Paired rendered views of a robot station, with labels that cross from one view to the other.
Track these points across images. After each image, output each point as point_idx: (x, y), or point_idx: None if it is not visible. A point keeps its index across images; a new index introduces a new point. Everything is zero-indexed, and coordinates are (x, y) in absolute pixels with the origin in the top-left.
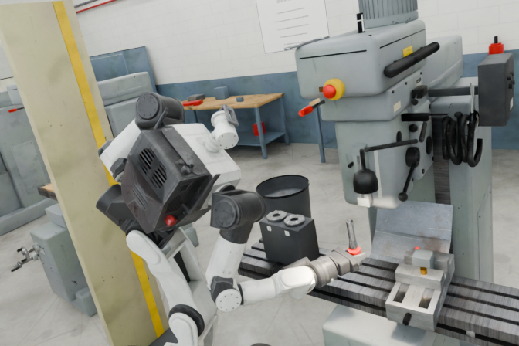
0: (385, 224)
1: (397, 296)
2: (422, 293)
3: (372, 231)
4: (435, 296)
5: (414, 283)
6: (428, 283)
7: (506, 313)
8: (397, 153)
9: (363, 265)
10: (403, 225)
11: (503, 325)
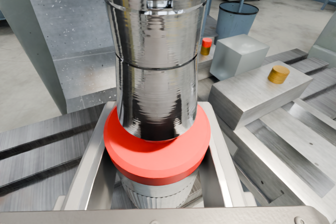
0: (66, 42)
1: (302, 172)
2: (301, 123)
3: (41, 67)
4: (318, 113)
5: (268, 112)
6: (292, 94)
7: (309, 85)
8: None
9: (81, 130)
10: (99, 34)
11: (333, 99)
